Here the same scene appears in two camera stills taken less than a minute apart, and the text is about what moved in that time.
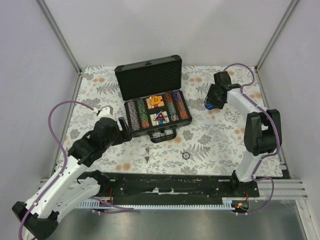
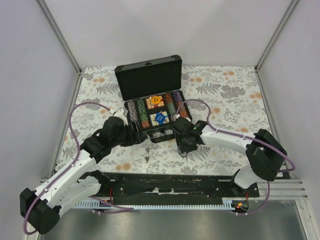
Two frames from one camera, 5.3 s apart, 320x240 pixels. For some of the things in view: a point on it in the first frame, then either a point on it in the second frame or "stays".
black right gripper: x=209 y=99 -> x=182 y=148
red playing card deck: x=149 y=103 stays
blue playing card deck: x=155 y=123 stays
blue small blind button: x=209 y=106 -> x=160 y=118
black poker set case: x=155 y=103 stays
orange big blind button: x=156 y=100 stays
